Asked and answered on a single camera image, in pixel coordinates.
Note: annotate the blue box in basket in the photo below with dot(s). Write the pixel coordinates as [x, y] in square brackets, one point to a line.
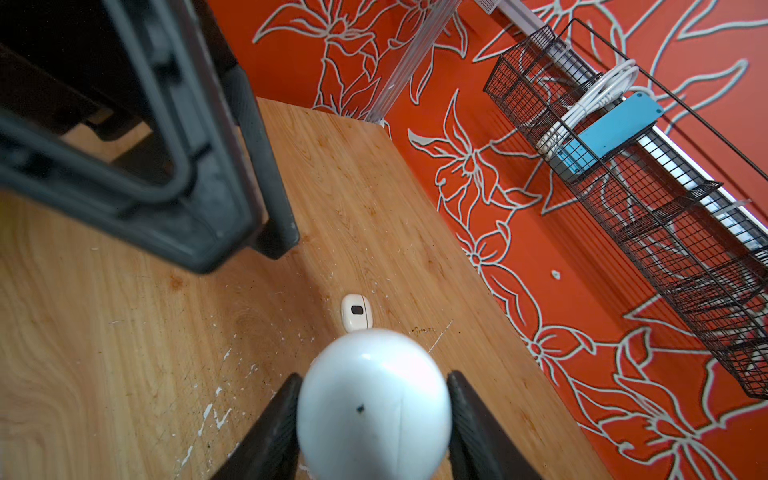
[633, 116]

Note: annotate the white earbud charging case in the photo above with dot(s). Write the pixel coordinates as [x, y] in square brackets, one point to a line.
[356, 313]

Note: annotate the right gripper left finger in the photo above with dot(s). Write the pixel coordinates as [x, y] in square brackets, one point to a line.
[270, 449]

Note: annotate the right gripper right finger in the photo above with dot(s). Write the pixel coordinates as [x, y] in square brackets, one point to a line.
[479, 447]

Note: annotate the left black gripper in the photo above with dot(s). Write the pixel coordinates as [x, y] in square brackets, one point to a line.
[113, 112]

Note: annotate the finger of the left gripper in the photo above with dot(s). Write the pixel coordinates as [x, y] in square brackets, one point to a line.
[280, 233]

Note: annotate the black wire wall basket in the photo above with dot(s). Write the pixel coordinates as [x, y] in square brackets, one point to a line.
[702, 250]

